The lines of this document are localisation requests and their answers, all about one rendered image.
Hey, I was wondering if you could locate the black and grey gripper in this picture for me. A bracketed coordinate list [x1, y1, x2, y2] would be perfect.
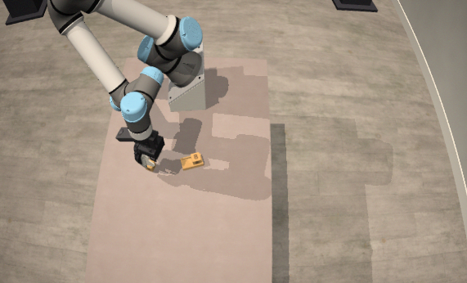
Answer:
[133, 129, 165, 168]

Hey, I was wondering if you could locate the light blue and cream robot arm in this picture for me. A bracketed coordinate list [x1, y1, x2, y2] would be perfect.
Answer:
[47, 0, 203, 142]

